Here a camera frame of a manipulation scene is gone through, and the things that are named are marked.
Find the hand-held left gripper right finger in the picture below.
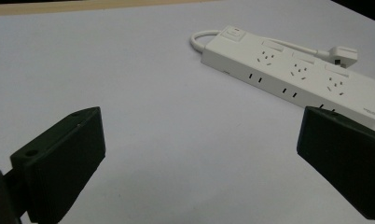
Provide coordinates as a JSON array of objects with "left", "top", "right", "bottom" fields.
[{"left": 296, "top": 105, "right": 375, "bottom": 223}]

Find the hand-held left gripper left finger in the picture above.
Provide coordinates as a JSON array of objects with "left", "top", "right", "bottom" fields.
[{"left": 9, "top": 106, "right": 106, "bottom": 224}]

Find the white power strip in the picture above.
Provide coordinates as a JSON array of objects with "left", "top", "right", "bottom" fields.
[{"left": 201, "top": 25, "right": 375, "bottom": 127}]

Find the white power plug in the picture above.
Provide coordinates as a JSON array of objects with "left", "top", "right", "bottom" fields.
[{"left": 324, "top": 46, "right": 359, "bottom": 69}]

